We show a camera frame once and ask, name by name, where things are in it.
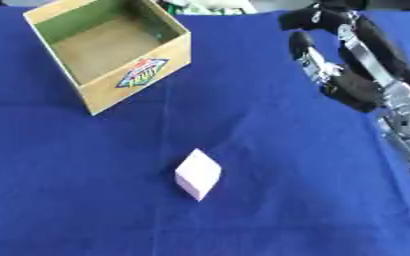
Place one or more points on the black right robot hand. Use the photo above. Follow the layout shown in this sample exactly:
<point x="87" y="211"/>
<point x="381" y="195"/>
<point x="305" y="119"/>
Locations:
<point x="360" y="87"/>

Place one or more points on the white and green bag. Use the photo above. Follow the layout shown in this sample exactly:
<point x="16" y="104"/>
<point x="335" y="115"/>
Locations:
<point x="211" y="6"/>

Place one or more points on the pale pink block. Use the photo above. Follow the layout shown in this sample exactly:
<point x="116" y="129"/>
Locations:
<point x="197" y="174"/>

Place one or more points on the tan cardboard box green inside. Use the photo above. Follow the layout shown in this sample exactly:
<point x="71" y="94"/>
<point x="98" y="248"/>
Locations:
<point x="110" y="50"/>

